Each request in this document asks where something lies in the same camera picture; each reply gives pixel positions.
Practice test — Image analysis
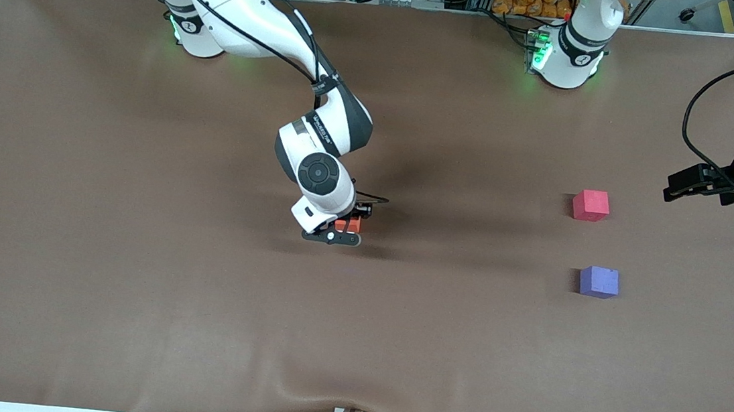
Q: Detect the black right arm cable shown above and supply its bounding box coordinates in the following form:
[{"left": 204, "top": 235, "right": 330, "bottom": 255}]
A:
[{"left": 140, "top": 0, "right": 409, "bottom": 206}]

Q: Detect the yellow floor tape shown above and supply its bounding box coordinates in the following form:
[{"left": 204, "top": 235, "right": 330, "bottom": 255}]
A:
[{"left": 713, "top": 0, "right": 734, "bottom": 35}]

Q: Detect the purple foam block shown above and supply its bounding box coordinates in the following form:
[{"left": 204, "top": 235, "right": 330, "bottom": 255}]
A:
[{"left": 577, "top": 264, "right": 622, "bottom": 301}]

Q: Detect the orange foam block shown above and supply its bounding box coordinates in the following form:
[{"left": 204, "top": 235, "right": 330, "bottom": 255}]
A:
[{"left": 334, "top": 214, "right": 363, "bottom": 235}]

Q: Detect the brown table mat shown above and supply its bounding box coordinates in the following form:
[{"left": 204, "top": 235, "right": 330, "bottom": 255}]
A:
[{"left": 0, "top": 0, "right": 734, "bottom": 412}]

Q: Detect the red foam block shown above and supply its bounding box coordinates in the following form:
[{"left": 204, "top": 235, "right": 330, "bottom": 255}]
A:
[{"left": 570, "top": 188, "right": 612, "bottom": 224}]

